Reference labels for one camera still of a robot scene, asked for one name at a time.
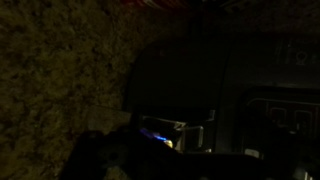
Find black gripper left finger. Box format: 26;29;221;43
59;128;188;180

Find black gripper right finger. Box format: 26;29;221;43
253;113;320;180

